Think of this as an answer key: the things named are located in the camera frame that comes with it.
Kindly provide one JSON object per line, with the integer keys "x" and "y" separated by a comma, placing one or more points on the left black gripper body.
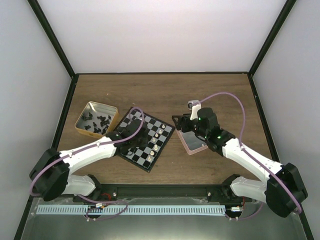
{"x": 135, "y": 143}

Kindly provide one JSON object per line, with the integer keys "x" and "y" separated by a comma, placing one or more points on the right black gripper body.
{"x": 202, "y": 133}

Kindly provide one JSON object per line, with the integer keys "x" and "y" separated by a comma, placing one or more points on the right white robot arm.
{"x": 279, "y": 186}

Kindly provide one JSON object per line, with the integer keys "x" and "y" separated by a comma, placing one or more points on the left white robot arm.
{"x": 53, "y": 175}

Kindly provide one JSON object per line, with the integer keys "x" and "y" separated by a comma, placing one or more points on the black chess pieces pile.
{"x": 100, "y": 123}

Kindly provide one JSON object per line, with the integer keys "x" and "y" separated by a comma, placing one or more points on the pink tin box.
{"x": 191, "y": 143}

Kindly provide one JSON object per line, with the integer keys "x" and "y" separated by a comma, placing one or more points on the black and white chessboard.
{"x": 139, "y": 158}

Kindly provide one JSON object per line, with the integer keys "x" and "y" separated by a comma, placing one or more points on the yellow tin box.
{"x": 97, "y": 109}

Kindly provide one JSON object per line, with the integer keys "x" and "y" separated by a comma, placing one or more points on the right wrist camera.
{"x": 194, "y": 106}

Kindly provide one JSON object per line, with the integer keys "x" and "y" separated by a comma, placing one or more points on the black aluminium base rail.
{"x": 213, "y": 193}

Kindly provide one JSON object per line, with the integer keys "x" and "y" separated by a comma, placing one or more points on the light blue slotted cable duct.
{"x": 132, "y": 210}

